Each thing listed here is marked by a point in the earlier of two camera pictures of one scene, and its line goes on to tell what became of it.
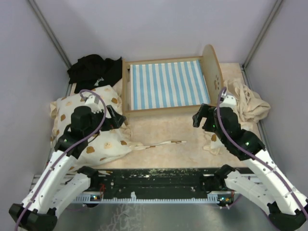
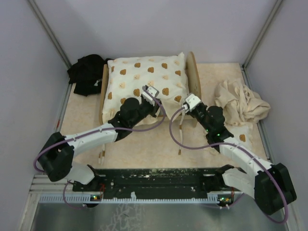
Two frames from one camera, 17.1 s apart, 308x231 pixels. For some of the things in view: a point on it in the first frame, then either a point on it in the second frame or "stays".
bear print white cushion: [109, 146] -> [125, 78]
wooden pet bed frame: [211, 68] -> [194, 83]
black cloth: [93, 71] stays
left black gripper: [115, 121] -> [154, 108]
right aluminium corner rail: [244, 65] stays
